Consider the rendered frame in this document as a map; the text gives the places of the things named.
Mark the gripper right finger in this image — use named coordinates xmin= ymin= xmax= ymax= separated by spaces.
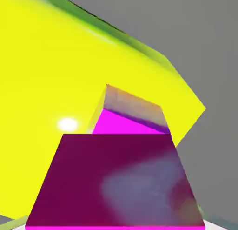
xmin=202 ymin=212 xmax=238 ymax=230

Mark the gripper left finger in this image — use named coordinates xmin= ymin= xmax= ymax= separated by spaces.
xmin=0 ymin=215 xmax=30 ymax=230

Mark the small magenta cube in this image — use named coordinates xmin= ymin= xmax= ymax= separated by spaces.
xmin=24 ymin=133 xmax=206 ymax=230
xmin=86 ymin=83 xmax=172 ymax=135

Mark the large yellow box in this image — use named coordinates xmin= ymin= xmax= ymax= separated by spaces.
xmin=0 ymin=0 xmax=207 ymax=221

